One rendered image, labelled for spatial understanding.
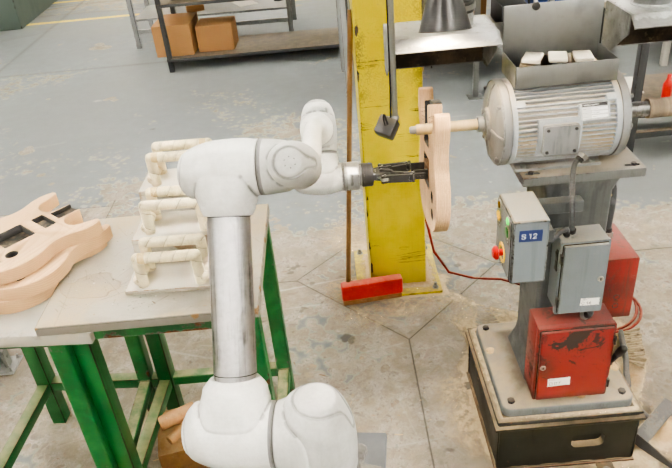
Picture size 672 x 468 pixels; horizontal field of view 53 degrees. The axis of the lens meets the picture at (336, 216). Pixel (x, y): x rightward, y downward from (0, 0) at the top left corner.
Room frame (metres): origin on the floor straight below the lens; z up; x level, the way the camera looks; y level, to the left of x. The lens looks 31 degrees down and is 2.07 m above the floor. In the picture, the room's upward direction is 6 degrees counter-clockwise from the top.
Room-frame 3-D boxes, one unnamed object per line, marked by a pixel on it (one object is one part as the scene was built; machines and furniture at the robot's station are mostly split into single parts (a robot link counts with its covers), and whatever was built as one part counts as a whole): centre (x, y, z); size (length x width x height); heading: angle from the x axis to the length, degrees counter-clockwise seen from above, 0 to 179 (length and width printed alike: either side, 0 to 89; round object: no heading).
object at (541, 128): (1.80, -0.66, 1.25); 0.41 x 0.27 x 0.26; 89
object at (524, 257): (1.56, -0.57, 0.99); 0.24 x 0.21 x 0.26; 89
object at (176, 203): (1.75, 0.48, 1.12); 0.20 x 0.03 x 0.03; 87
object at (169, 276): (1.64, 0.49, 0.94); 0.27 x 0.15 x 0.01; 88
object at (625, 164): (1.81, -0.73, 1.11); 0.36 x 0.24 x 0.04; 89
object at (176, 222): (1.79, 0.48, 0.98); 0.27 x 0.16 x 0.09; 88
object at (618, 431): (1.81, -0.73, 0.12); 0.61 x 0.51 x 0.25; 179
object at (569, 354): (1.64, -0.73, 0.49); 0.25 x 0.12 x 0.37; 89
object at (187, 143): (1.99, 0.47, 1.20); 0.20 x 0.03 x 0.03; 87
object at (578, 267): (1.65, -0.73, 0.93); 0.15 x 0.10 x 0.55; 89
